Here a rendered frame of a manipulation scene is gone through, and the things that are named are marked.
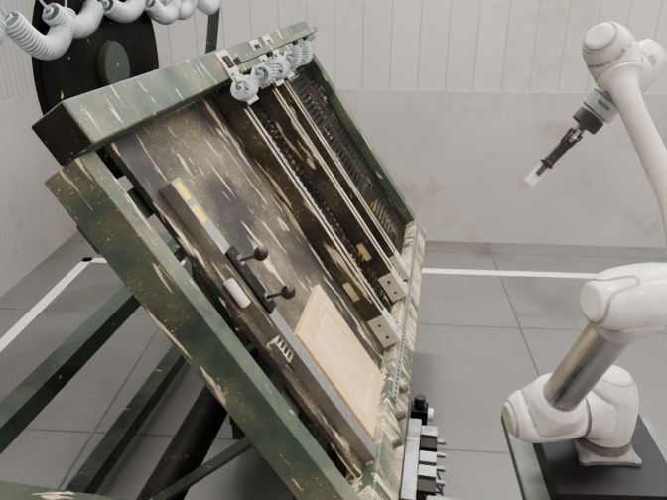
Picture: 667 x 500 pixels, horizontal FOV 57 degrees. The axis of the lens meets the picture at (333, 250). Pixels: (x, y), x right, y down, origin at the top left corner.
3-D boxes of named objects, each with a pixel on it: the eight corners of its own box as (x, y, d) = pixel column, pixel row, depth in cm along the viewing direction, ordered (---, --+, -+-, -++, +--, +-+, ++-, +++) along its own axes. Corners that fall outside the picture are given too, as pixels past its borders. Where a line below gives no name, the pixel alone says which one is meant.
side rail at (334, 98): (397, 229, 347) (415, 220, 343) (287, 57, 319) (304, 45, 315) (398, 223, 354) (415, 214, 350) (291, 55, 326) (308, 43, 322)
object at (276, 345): (281, 366, 163) (290, 362, 162) (265, 346, 161) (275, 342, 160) (284, 358, 167) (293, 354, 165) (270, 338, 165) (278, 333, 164)
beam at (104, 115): (61, 169, 126) (94, 144, 122) (28, 126, 123) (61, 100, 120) (300, 49, 324) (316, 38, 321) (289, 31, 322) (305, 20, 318)
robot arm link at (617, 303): (577, 446, 185) (507, 456, 182) (557, 396, 195) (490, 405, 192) (713, 305, 125) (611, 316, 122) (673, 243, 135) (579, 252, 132)
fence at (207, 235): (363, 463, 177) (375, 459, 175) (159, 189, 153) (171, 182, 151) (365, 451, 181) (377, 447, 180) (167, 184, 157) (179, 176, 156)
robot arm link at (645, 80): (602, 92, 164) (586, 72, 155) (648, 44, 159) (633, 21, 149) (632, 115, 158) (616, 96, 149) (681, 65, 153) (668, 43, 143)
